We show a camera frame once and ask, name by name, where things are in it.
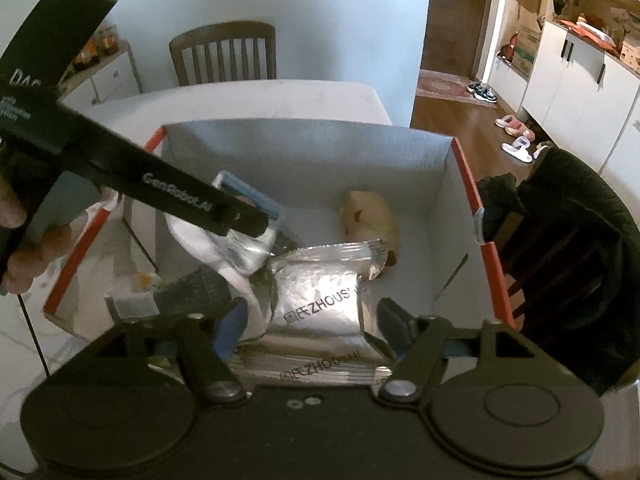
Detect silver foil packet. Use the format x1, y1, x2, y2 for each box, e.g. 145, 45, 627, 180
228, 240, 395, 386

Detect white blue packet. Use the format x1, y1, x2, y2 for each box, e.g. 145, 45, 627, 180
213, 170, 284, 226

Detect white pink pouch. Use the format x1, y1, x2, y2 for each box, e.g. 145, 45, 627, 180
165, 214, 280, 340

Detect person's hand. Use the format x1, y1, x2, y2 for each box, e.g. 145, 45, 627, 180
1, 178, 72, 294

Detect white drawer cabinet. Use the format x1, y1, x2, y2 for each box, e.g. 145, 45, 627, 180
60, 41, 142, 110

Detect red cardboard box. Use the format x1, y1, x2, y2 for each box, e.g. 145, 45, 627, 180
42, 119, 513, 340

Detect black jacket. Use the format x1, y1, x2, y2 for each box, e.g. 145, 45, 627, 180
476, 148, 639, 394

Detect white slippers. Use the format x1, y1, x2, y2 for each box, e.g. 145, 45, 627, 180
501, 136, 554, 164

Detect dark wooden chair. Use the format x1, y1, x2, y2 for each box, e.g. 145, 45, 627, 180
169, 21, 277, 87

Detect pink slippers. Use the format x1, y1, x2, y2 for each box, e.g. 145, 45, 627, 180
495, 114, 535, 142

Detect dark sneakers pair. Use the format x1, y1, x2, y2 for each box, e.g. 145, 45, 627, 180
466, 81, 498, 104

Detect white shoe cabinet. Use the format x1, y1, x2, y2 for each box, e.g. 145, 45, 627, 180
487, 19, 640, 187

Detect brown entrance door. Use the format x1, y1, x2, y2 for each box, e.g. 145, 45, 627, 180
421, 0, 491, 77

